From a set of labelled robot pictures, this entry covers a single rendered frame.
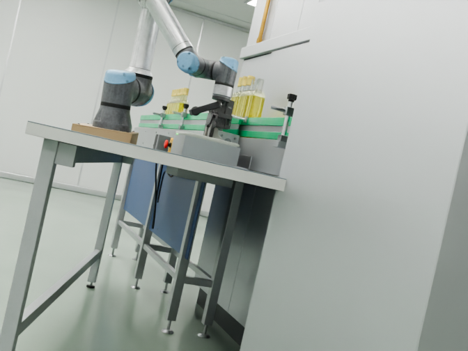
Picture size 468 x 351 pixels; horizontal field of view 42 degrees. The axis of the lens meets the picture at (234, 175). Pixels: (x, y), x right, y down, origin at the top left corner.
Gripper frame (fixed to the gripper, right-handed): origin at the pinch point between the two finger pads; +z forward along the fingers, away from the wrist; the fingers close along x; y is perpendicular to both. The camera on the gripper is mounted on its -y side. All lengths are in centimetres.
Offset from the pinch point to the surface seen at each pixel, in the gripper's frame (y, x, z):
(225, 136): 10.4, 10.0, -6.1
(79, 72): -26, 606, -72
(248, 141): 16.6, -1.4, -5.8
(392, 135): 5, -122, -8
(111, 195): -20, 83, 33
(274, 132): 19.1, -19.5, -10.3
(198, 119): 7, 49, -13
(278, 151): 17.8, -31.7, -3.5
